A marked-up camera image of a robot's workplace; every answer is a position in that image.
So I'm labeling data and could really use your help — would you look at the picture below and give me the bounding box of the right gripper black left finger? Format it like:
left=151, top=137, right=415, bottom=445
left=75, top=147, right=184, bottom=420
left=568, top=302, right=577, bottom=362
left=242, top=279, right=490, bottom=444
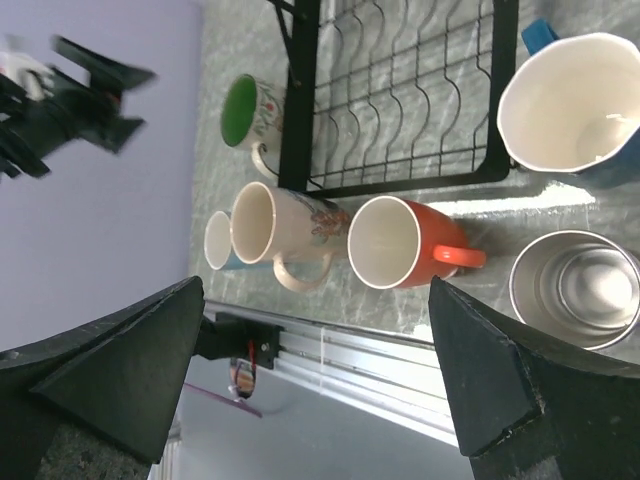
left=1, top=276, right=204, bottom=479

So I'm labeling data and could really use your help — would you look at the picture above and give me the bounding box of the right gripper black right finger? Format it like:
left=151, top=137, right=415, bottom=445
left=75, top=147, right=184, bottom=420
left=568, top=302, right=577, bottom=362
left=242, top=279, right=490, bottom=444
left=428, top=278, right=639, bottom=479

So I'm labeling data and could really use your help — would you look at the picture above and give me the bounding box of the cream mug green interior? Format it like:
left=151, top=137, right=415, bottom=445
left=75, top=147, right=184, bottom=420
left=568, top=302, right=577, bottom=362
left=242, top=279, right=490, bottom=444
left=220, top=74, right=286, bottom=181

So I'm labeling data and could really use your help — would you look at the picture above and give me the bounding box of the tall cream coral-pattern mug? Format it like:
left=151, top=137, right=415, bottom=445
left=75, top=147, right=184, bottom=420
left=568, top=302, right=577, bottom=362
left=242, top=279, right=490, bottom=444
left=231, top=181, right=352, bottom=293

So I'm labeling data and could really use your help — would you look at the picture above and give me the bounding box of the dark blue mug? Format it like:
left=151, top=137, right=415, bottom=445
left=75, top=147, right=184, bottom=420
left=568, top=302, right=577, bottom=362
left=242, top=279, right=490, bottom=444
left=497, top=19, right=639, bottom=188

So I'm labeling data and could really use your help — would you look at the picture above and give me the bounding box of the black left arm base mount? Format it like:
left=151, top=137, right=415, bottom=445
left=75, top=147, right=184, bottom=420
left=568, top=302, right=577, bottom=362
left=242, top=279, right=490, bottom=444
left=193, top=312, right=282, bottom=370

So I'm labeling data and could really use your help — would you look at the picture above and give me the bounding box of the orange mug white interior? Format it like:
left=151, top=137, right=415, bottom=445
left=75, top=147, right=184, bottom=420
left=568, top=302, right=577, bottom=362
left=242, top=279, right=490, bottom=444
left=348, top=195, right=487, bottom=290

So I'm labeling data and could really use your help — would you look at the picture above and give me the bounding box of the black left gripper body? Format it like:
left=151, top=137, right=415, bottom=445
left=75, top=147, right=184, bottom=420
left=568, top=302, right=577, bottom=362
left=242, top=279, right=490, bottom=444
left=29, top=35, right=156, bottom=154

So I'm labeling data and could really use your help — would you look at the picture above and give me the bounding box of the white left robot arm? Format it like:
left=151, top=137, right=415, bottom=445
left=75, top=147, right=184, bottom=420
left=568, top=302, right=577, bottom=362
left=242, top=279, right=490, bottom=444
left=1, top=35, right=156, bottom=178

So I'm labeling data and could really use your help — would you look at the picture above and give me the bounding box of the black wire dish rack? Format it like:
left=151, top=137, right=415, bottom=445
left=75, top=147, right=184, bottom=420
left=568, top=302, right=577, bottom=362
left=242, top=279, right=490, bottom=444
left=274, top=1, right=519, bottom=198

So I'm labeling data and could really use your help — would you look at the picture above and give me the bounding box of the stainless steel cup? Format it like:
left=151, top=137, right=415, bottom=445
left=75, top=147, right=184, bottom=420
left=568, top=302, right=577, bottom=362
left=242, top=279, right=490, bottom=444
left=509, top=230, right=639, bottom=351

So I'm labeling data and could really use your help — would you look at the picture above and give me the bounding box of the light blue mug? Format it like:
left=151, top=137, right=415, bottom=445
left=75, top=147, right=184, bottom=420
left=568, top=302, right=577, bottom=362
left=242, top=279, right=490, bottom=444
left=204, top=211, right=246, bottom=271

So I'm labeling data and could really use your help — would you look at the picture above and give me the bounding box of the aluminium rail table edge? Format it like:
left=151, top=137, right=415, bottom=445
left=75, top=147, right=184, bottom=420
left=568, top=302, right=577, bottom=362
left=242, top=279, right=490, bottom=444
left=205, top=300, right=458, bottom=447

